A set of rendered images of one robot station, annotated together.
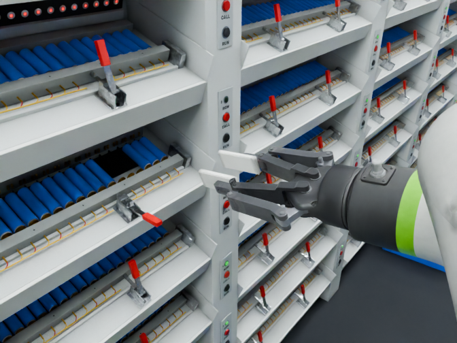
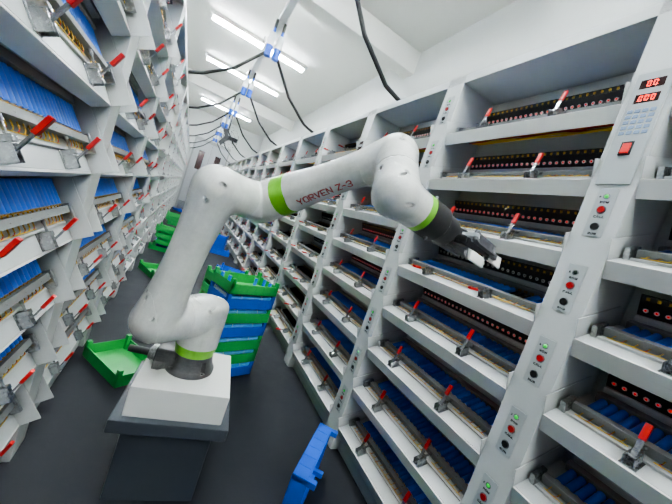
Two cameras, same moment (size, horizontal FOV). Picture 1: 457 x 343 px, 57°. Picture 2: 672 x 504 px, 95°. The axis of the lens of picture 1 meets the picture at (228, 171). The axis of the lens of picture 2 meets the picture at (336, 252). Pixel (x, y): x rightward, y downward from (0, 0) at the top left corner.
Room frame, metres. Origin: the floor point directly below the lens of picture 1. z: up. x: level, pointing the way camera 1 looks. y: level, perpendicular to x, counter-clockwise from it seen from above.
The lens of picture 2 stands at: (0.51, -0.93, 0.96)
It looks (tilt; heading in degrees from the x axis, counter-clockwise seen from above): 4 degrees down; 113
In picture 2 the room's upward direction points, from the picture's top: 19 degrees clockwise
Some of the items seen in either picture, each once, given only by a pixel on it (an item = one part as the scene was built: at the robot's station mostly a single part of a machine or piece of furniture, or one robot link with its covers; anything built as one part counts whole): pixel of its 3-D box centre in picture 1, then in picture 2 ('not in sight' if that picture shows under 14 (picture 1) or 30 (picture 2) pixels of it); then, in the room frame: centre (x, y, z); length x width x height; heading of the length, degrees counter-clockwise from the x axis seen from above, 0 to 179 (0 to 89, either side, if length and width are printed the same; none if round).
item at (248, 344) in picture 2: not in sight; (229, 335); (-0.52, 0.46, 0.20); 0.30 x 0.20 x 0.08; 73
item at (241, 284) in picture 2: not in sight; (246, 282); (-0.52, 0.46, 0.52); 0.30 x 0.20 x 0.08; 73
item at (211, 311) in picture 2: not in sight; (199, 324); (-0.18, -0.17, 0.52); 0.16 x 0.13 x 0.19; 84
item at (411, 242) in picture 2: not in sight; (405, 272); (0.27, 0.53, 0.87); 0.20 x 0.09 x 1.75; 51
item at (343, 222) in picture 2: not in sight; (341, 244); (-0.27, 0.97, 0.87); 0.20 x 0.09 x 1.75; 51
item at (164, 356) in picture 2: not in sight; (174, 355); (-0.22, -0.19, 0.40); 0.26 x 0.15 x 0.06; 36
